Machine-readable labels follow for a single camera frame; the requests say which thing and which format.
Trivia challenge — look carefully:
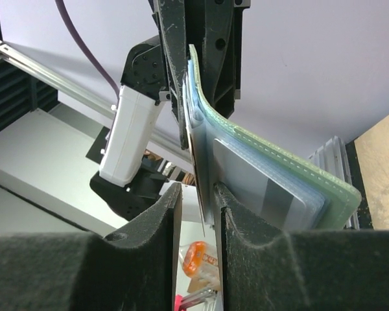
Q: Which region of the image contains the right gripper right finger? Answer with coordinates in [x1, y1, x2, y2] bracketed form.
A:
[214, 183, 389, 310]

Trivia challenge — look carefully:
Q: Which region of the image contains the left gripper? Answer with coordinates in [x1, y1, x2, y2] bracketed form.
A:
[150, 0, 250, 149]

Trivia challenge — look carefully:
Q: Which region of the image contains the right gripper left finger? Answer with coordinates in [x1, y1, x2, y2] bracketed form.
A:
[0, 183, 182, 310]

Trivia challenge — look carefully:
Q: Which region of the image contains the green card holder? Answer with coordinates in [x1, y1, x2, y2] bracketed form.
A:
[183, 45, 362, 230]

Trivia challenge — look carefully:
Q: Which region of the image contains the orange card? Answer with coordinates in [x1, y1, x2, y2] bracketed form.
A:
[187, 124, 207, 235]

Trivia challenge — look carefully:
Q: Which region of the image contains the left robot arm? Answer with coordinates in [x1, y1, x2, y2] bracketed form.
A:
[90, 1, 250, 220]

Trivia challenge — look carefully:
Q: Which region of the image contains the orange tape roll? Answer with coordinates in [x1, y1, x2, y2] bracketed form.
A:
[179, 241, 219, 281]

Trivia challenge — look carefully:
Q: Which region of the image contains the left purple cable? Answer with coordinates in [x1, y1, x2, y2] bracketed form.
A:
[54, 0, 120, 98]

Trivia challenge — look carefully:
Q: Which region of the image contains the aluminium frame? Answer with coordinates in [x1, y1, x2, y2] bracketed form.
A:
[0, 40, 191, 163]

